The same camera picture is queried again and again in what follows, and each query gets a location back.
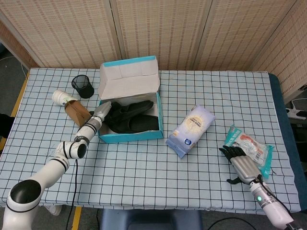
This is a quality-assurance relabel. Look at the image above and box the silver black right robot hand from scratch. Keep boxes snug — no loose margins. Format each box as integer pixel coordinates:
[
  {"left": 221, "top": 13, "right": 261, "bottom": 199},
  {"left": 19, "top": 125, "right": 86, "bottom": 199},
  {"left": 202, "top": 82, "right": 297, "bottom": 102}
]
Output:
[{"left": 218, "top": 146, "right": 262, "bottom": 185}]

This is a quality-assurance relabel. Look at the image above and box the dark blue chair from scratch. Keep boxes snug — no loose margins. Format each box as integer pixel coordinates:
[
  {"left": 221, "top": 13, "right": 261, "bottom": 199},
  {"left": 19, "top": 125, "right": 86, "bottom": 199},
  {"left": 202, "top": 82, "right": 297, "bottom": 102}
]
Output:
[{"left": 99, "top": 208, "right": 203, "bottom": 230}]

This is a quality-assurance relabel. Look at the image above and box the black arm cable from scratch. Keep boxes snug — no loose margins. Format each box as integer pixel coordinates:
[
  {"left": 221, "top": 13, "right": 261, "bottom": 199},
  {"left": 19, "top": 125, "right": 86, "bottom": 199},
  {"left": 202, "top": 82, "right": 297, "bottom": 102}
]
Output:
[
  {"left": 66, "top": 159, "right": 79, "bottom": 230},
  {"left": 258, "top": 174, "right": 303, "bottom": 230}
]

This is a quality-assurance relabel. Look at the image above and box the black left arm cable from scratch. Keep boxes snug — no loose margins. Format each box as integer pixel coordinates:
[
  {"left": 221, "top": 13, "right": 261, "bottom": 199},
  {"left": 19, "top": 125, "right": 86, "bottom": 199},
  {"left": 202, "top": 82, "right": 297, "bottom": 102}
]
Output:
[{"left": 66, "top": 159, "right": 79, "bottom": 230}]

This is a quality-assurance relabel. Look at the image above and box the white paper cup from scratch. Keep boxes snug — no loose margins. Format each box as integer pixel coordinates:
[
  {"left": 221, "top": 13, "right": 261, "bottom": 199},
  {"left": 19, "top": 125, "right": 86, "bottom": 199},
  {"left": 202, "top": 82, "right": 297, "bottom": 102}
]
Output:
[{"left": 52, "top": 90, "right": 79, "bottom": 106}]

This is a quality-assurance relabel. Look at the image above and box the black mesh pen holder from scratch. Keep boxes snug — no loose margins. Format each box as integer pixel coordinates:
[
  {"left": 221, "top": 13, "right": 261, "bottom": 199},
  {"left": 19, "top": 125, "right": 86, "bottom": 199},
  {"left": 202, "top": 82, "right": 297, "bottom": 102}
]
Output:
[{"left": 71, "top": 74, "right": 94, "bottom": 99}]

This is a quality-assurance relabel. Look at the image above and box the blue cardboard shoe box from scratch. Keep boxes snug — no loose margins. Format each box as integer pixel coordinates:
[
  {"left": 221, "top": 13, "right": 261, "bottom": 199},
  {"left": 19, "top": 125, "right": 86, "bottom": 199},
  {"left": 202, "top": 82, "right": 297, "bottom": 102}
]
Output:
[{"left": 97, "top": 55, "right": 165, "bottom": 144}]

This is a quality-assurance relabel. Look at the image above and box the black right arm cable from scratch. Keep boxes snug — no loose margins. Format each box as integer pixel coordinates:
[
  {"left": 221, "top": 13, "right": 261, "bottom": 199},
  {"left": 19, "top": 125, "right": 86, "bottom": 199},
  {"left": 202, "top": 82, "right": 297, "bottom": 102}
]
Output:
[{"left": 258, "top": 174, "right": 303, "bottom": 230}]

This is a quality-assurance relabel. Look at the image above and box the white blue checkered tablecloth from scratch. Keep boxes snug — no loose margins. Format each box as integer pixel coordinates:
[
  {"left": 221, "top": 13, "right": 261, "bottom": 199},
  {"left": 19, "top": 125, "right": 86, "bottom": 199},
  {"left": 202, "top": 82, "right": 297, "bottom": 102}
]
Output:
[{"left": 0, "top": 68, "right": 302, "bottom": 215}]

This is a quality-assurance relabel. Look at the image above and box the black object at edge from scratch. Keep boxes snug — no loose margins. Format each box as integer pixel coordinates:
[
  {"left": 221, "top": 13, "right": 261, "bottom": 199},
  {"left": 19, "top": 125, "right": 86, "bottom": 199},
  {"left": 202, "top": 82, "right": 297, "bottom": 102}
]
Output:
[{"left": 0, "top": 114, "right": 15, "bottom": 138}]

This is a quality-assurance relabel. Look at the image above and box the black rubber slipper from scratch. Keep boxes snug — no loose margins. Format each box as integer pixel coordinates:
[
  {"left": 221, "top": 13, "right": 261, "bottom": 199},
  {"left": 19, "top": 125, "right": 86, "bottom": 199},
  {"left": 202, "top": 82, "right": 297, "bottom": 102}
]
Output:
[
  {"left": 110, "top": 114, "right": 160, "bottom": 134},
  {"left": 104, "top": 100, "right": 155, "bottom": 125}
]

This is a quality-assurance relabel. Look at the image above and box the brown paper takeout box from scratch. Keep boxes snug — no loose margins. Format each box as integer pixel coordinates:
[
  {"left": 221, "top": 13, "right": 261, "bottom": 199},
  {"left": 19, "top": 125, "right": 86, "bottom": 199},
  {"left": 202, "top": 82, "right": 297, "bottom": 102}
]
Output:
[{"left": 63, "top": 100, "right": 92, "bottom": 127}]

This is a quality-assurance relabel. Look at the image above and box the pale purple paper bag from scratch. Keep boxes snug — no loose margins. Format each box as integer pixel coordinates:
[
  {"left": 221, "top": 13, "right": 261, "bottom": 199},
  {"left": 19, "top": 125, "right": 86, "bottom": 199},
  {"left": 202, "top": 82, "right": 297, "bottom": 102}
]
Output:
[{"left": 165, "top": 104, "right": 216, "bottom": 159}]

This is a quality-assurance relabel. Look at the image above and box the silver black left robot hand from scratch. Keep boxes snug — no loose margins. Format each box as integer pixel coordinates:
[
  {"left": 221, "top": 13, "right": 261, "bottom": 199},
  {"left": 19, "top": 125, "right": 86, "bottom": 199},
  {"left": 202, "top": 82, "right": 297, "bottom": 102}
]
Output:
[{"left": 90, "top": 101, "right": 113, "bottom": 122}]

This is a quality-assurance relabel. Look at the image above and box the teal plastic snack package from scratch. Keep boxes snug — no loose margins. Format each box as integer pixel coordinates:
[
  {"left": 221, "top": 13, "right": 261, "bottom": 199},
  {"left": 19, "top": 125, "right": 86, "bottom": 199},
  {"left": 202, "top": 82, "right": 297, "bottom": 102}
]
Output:
[{"left": 223, "top": 124, "right": 274, "bottom": 180}]

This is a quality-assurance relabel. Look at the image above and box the woven bamboo folding screen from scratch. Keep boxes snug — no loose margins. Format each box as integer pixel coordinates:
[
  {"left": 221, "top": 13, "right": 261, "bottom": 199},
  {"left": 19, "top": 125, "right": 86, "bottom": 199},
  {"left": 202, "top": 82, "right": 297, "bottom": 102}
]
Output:
[{"left": 0, "top": 0, "right": 307, "bottom": 104}]

